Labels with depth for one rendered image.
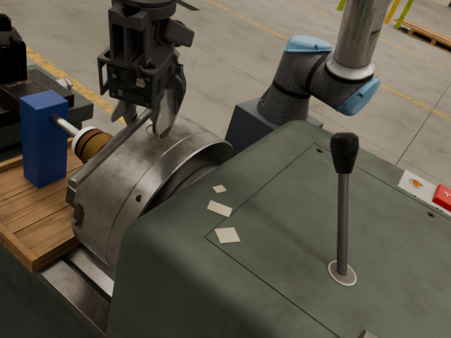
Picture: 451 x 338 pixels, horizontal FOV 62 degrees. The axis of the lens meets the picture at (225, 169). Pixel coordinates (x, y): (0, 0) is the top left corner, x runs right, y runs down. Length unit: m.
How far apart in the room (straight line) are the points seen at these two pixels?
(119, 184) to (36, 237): 0.36
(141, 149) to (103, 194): 0.09
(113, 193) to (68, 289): 0.31
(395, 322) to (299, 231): 0.15
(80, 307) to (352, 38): 0.78
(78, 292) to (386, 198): 0.61
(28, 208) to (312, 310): 0.72
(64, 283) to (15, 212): 0.21
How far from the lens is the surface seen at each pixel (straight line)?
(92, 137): 0.81
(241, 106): 1.10
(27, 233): 0.93
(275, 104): 1.07
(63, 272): 0.88
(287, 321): 0.42
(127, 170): 0.60
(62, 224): 0.94
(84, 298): 0.85
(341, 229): 0.46
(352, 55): 0.92
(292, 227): 0.51
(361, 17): 0.87
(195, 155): 0.61
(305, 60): 1.02
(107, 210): 0.62
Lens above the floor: 1.58
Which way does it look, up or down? 35 degrees down
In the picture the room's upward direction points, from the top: 19 degrees clockwise
